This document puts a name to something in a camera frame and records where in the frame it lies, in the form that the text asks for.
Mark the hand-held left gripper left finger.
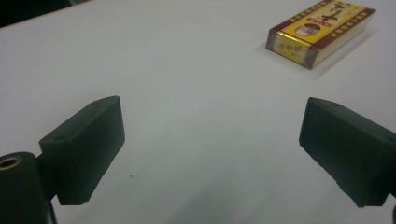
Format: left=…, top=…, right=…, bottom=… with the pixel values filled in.
left=38, top=95, right=126, bottom=206

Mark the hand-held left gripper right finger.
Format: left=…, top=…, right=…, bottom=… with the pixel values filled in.
left=298, top=96, right=396, bottom=208

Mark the yellow and brown box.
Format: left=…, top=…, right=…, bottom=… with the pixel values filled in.
left=265, top=0, right=377, bottom=70

